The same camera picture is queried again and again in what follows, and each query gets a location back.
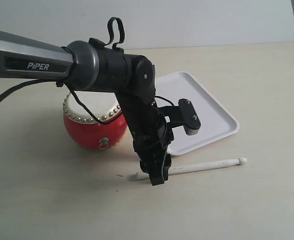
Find white rectangular plastic tray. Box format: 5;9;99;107
155;71;240;156

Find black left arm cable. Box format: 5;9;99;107
0;16;175;126

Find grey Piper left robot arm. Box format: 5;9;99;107
0;31;173;186

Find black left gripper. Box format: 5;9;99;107
115;92;173;186

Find small red drum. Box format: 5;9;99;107
62;91;127;150

